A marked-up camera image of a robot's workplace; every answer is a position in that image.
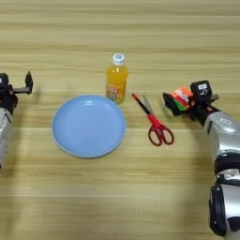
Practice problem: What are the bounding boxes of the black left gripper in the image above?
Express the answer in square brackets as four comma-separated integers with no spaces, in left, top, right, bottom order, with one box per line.
[0,70,35,115]

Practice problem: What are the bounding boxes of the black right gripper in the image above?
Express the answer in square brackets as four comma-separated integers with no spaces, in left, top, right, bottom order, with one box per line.
[162,92,220,127]

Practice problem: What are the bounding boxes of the multicoloured puzzle cube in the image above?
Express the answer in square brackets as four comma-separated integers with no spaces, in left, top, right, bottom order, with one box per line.
[170,86,194,113]

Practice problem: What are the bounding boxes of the orange juice bottle white cap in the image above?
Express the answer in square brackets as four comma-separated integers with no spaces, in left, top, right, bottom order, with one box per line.
[105,52,129,105]

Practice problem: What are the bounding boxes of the round blue plate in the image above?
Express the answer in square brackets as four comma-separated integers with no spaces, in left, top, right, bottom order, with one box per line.
[51,95,128,158]

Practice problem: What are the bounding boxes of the left black box white label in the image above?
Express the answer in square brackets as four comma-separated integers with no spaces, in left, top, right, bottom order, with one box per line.
[0,72,10,89]

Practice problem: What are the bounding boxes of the black box white label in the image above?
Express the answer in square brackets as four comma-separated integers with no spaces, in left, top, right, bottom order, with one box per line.
[0,72,10,89]
[189,80,213,103]

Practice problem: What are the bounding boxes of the right black box white label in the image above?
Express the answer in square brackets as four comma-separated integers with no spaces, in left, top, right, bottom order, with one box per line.
[189,80,213,103]

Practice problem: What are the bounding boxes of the red handled scissors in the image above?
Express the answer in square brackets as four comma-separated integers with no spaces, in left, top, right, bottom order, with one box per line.
[130,92,175,147]

